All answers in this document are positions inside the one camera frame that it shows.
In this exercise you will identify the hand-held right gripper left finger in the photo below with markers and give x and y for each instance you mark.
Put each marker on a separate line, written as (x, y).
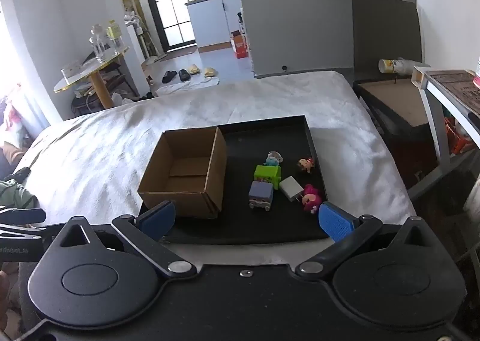
(159, 219)

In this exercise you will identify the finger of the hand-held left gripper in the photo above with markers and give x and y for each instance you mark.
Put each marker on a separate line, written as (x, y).
(22, 233)
(26, 214)

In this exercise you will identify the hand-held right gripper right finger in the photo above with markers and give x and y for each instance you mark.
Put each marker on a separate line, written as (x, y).
(335, 226)

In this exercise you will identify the brown cardboard box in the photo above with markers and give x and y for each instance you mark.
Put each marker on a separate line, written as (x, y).
(176, 198)

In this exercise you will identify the pink doll figure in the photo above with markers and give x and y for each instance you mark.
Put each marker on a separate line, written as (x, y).
(311, 198)

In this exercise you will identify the brown-haired doll figure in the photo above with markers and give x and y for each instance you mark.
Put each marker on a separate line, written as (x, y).
(304, 164)

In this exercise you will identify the black tray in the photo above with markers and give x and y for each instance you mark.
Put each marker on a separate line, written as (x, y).
(262, 224)

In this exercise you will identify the purple toy block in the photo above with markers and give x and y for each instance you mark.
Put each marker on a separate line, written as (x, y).
(261, 193)

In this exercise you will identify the green toy block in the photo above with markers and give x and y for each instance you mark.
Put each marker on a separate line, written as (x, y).
(268, 176)

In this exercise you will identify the blue monster figure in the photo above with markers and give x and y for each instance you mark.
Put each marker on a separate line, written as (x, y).
(270, 162)

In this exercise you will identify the miniature beer mug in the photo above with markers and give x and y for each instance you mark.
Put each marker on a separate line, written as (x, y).
(276, 155)

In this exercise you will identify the green cloth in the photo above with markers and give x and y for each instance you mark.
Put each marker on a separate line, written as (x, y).
(17, 194)

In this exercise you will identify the white fluffy blanket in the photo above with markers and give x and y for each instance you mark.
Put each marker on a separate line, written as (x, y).
(112, 138)

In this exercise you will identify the white floor towel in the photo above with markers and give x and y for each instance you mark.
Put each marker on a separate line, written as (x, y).
(187, 87)

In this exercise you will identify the dark stool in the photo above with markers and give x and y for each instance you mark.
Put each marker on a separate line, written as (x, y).
(112, 90)

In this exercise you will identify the orange crate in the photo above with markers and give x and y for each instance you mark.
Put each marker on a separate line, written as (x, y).
(455, 136)

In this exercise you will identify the white desk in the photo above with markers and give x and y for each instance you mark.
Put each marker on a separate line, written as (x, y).
(435, 101)

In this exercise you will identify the round gold-rimmed table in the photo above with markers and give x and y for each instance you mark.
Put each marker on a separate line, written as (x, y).
(93, 67)

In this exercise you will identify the stack of paper cups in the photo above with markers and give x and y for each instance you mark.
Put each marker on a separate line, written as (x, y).
(397, 65)

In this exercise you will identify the clear glass bottle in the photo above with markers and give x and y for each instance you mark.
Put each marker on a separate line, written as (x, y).
(98, 45)

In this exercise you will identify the brown engraved board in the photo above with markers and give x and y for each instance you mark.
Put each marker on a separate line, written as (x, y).
(457, 88)

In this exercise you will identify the yellowish plastic bottle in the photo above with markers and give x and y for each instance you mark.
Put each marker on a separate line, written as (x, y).
(115, 38)

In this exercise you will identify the white floor appliance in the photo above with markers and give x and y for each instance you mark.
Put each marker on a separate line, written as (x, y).
(137, 33)

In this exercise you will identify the orange cardboard box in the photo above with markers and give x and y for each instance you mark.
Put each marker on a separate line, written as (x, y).
(240, 46)

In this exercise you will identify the grey leaning board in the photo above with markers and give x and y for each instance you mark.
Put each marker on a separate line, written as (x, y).
(386, 33)

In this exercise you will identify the white kitchen cabinet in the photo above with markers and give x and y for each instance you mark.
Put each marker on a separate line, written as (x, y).
(210, 20)

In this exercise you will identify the pink and white bottle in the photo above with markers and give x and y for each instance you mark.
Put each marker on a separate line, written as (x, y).
(477, 73)

